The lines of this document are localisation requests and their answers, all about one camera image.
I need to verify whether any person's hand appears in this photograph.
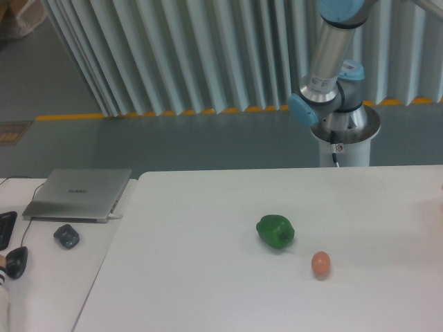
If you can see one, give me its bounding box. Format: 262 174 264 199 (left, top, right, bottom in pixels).
0 255 7 270

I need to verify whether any black computer mouse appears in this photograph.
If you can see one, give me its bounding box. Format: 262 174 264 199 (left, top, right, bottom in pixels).
6 246 28 280

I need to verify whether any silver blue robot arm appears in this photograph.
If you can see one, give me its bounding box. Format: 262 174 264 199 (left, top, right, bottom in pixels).
288 1 442 127

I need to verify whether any green bell pepper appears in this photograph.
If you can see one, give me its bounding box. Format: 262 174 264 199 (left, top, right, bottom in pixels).
255 214 296 250

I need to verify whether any black keyboard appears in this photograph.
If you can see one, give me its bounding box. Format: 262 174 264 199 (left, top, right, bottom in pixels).
0 211 17 250

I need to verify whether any dark earbuds case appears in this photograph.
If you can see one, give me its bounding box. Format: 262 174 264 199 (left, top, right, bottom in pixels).
53 224 80 250

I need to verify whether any silver closed laptop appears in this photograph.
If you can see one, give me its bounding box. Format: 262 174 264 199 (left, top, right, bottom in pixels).
22 169 132 223

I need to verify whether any white folding screen partition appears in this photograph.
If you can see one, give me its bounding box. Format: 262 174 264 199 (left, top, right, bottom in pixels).
44 1 442 117

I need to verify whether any cardboard box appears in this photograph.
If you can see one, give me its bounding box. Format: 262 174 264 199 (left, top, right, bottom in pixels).
1 0 47 41

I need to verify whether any brown egg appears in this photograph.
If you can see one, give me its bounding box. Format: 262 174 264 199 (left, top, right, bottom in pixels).
311 251 331 277

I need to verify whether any black mouse cable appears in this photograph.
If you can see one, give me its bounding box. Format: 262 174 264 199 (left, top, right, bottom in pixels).
0 175 48 250

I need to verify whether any white laptop plug cable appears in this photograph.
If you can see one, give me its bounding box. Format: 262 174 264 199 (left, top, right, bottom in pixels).
109 179 138 220

